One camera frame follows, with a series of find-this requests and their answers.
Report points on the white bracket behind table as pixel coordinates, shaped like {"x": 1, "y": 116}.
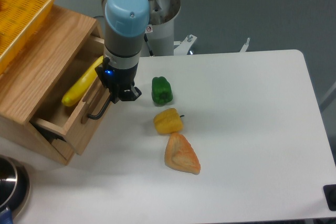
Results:
{"x": 245, "y": 45}

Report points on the toy pastry turnover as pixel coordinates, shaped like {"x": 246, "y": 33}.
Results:
{"x": 179, "y": 155}

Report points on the steel pot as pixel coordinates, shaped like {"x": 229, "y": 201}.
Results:
{"x": 15, "y": 186}

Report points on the yellow toy bell pepper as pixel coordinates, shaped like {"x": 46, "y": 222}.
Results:
{"x": 168, "y": 121}

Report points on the blue object at corner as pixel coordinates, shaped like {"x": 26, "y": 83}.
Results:
{"x": 6, "y": 216}

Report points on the wooden drawer cabinet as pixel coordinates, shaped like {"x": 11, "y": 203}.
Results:
{"x": 30, "y": 78}

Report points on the yellow plastic basket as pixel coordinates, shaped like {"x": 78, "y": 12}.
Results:
{"x": 20, "y": 19}

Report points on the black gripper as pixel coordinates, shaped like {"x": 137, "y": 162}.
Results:
{"x": 119, "y": 82}

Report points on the yellow toy squash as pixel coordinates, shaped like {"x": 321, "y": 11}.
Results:
{"x": 78, "y": 89}

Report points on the black table edge clamp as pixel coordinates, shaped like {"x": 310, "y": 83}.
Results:
{"x": 329, "y": 192}

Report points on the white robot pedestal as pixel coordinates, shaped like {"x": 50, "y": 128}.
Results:
{"x": 159, "y": 35}

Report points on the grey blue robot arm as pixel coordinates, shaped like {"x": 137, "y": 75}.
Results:
{"x": 125, "y": 25}

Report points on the green toy bell pepper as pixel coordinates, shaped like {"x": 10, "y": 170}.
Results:
{"x": 161, "y": 91}

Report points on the wooden top drawer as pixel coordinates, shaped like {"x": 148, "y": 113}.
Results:
{"x": 71, "y": 124}

